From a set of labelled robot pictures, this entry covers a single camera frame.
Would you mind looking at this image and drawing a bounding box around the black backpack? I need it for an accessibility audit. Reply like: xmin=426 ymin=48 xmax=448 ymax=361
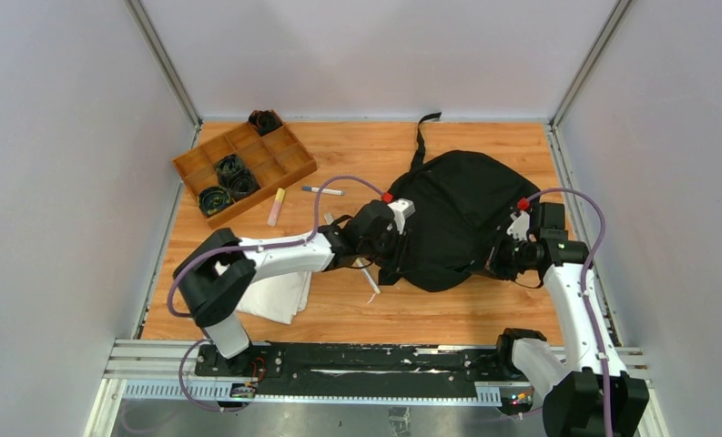
xmin=377 ymin=135 xmax=539 ymax=292

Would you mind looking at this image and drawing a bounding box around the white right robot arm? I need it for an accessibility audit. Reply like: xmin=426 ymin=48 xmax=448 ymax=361
xmin=486 ymin=198 xmax=650 ymax=436

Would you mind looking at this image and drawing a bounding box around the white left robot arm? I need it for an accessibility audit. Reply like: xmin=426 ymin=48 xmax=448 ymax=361
xmin=171 ymin=199 xmax=415 ymax=376

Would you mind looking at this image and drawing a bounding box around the yellow white pen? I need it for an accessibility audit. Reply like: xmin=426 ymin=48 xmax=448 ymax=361
xmin=355 ymin=259 xmax=381 ymax=296

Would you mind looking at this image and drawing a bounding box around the blue white marker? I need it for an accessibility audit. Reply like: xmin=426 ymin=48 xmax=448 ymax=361
xmin=301 ymin=186 xmax=345 ymax=197

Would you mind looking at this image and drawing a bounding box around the pink yellow highlighter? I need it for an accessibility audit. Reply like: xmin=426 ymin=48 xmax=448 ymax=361
xmin=267 ymin=188 xmax=286 ymax=227

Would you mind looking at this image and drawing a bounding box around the white folded cloth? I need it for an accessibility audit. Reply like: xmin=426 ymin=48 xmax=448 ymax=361
xmin=237 ymin=272 xmax=312 ymax=325

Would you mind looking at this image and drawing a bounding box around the wooden compartment tray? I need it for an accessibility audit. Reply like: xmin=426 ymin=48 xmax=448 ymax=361
xmin=172 ymin=122 xmax=317 ymax=228

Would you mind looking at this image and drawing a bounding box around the rolled dark belt centre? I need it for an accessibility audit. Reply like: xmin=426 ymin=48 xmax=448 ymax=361
xmin=229 ymin=172 xmax=259 ymax=201

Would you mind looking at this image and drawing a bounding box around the rolled dark belt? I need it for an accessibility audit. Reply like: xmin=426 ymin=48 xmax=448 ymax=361
xmin=229 ymin=172 xmax=259 ymax=201
xmin=215 ymin=154 xmax=248 ymax=185
xmin=198 ymin=186 xmax=234 ymax=218
xmin=248 ymin=110 xmax=282 ymax=137

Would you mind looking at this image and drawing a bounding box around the rolled dark belt top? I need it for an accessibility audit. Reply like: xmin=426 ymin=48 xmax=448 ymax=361
xmin=248 ymin=110 xmax=282 ymax=137

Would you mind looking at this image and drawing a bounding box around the rolled dark belt middle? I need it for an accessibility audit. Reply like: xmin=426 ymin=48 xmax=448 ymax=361
xmin=215 ymin=154 xmax=248 ymax=185

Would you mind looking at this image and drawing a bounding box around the rolled dark belt front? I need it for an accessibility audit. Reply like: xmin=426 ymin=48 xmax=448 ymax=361
xmin=198 ymin=186 xmax=234 ymax=218

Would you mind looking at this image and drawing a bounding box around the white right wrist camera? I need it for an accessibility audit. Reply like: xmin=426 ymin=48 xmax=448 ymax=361
xmin=506 ymin=198 xmax=531 ymax=241

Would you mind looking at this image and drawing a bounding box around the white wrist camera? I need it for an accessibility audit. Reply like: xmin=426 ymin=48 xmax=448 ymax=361
xmin=381 ymin=193 xmax=415 ymax=235
xmin=506 ymin=198 xmax=531 ymax=241

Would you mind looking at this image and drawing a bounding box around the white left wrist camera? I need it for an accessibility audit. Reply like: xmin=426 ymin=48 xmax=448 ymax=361
xmin=381 ymin=193 xmax=415 ymax=235

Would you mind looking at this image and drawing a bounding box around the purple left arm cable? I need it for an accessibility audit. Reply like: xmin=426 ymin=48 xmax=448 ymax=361
xmin=166 ymin=175 xmax=392 ymax=414

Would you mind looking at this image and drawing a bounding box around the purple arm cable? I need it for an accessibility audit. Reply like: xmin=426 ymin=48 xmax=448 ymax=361
xmin=166 ymin=175 xmax=392 ymax=414
xmin=517 ymin=188 xmax=615 ymax=437

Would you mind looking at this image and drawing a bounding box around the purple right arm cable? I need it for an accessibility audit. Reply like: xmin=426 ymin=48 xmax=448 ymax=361
xmin=517 ymin=188 xmax=615 ymax=437

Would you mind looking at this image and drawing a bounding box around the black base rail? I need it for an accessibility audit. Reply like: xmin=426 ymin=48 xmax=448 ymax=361
xmin=191 ymin=342 xmax=531 ymax=399

